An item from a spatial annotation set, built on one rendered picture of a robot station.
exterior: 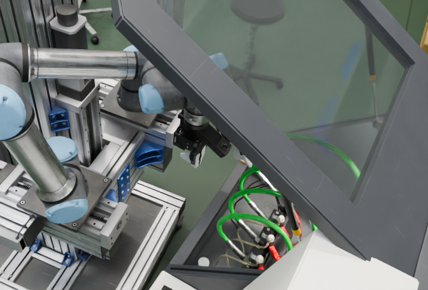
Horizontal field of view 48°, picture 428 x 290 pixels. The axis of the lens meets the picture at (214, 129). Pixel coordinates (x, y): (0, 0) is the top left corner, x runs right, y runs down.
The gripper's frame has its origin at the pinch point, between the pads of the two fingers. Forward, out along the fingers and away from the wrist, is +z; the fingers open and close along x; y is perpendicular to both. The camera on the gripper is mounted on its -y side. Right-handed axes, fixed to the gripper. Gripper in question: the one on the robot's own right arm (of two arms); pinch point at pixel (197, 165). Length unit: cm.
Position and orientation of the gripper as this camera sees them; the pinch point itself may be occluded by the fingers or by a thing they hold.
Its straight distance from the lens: 148.5
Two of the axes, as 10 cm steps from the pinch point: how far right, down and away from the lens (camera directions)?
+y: -8.7, -4.2, 2.6
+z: -1.1, 6.7, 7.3
